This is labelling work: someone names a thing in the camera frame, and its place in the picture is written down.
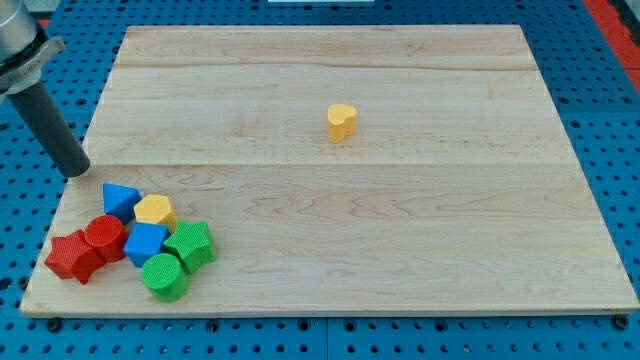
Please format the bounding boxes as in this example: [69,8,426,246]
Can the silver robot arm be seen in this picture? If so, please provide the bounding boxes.
[1,0,65,101]

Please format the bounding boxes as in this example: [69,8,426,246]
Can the green star block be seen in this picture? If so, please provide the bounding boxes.
[163,221,216,274]

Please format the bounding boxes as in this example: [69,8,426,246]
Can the red star block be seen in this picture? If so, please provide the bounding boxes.
[44,230,106,285]

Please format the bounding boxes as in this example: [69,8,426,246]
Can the light wooden board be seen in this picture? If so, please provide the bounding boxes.
[21,25,639,318]

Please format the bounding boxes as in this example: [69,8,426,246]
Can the yellow heart block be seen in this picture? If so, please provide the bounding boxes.
[327,104,358,143]

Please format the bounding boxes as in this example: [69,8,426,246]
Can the yellow pentagon block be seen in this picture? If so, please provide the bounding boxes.
[134,194,178,233]

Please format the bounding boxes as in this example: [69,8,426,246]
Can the green cylinder block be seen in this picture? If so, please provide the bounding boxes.
[141,253,190,303]

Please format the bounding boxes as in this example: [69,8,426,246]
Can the blue cube block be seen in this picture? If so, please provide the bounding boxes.
[124,223,170,268]

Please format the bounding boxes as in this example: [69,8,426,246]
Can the blue triangle block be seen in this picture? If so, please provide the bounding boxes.
[102,183,141,225]

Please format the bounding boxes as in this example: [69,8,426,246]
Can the red cylinder block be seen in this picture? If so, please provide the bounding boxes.
[84,215,127,263]

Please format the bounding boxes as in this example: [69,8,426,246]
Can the dark grey pointer rod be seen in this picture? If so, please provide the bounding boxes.
[8,81,90,178]

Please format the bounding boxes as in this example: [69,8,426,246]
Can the red floor strip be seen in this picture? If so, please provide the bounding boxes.
[583,0,639,91]

